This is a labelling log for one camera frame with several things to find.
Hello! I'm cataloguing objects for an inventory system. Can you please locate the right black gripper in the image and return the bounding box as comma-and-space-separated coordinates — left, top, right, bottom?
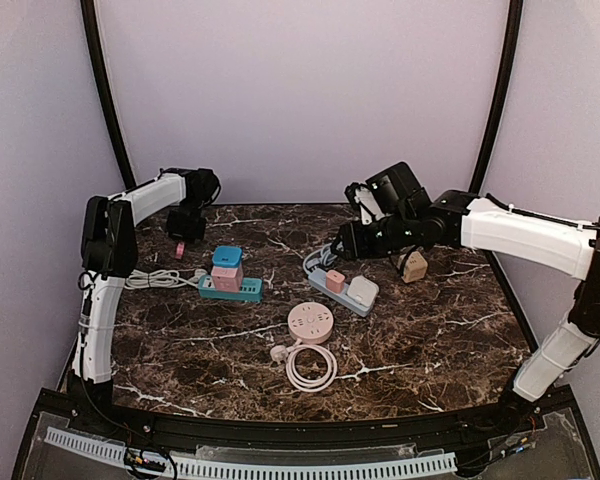
331, 210, 418, 260

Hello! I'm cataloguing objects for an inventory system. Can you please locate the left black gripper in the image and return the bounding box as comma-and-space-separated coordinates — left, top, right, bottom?
165, 197, 207, 244

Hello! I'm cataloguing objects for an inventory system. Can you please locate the pink square adapter plug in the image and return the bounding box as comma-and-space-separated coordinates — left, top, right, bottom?
175, 241, 186, 259

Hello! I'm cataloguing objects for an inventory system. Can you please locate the pink charger plug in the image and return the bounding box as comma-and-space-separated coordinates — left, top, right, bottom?
325, 270, 346, 294

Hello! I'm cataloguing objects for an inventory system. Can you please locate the grey-blue power strip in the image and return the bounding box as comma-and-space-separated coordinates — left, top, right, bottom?
308, 268, 375, 317

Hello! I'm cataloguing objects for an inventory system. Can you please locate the white charger plug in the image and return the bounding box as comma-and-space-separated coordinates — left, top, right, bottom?
347, 275, 379, 307

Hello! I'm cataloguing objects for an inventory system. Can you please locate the pink round power strip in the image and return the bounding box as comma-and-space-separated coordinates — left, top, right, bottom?
287, 302, 334, 345

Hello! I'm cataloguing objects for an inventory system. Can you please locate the beige cube socket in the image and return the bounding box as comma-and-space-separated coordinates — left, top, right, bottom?
398, 250, 428, 284

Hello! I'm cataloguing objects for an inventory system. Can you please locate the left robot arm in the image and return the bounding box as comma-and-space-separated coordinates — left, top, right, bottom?
68, 168, 221, 436

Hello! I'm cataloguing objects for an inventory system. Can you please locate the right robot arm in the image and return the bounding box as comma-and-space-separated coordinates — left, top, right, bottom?
331, 190, 600, 434

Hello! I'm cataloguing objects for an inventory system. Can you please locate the blue cube plug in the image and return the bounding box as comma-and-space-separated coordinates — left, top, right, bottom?
212, 245, 243, 268

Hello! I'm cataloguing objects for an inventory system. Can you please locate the pink cube adapter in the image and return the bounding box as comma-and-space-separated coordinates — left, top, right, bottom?
211, 266, 244, 293

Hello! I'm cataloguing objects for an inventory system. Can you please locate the teal power strip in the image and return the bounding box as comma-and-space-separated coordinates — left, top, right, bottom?
198, 275, 263, 303

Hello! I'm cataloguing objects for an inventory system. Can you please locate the grey-blue power cable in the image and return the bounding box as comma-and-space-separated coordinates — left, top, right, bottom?
302, 243, 341, 274

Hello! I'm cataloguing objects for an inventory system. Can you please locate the white power cable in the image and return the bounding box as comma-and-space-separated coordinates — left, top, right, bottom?
122, 267, 211, 291

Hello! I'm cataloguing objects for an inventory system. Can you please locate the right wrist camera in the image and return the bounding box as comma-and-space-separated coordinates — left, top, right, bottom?
344, 161, 431, 225

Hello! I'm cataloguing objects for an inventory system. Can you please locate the black front rail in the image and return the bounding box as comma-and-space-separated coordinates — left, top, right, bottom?
58, 398, 531, 452

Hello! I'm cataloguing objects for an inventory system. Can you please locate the white slotted cable duct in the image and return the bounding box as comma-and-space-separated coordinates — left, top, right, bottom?
44, 427, 457, 480

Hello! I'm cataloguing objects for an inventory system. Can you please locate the left black frame post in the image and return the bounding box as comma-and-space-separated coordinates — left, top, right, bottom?
80, 0, 137, 189

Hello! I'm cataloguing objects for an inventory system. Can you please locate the black frame post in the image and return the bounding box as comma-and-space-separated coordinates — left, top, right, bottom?
80, 0, 137, 189
469, 0, 524, 194

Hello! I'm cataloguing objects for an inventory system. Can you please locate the right black frame post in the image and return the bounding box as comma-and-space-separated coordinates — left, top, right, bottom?
469, 0, 524, 194

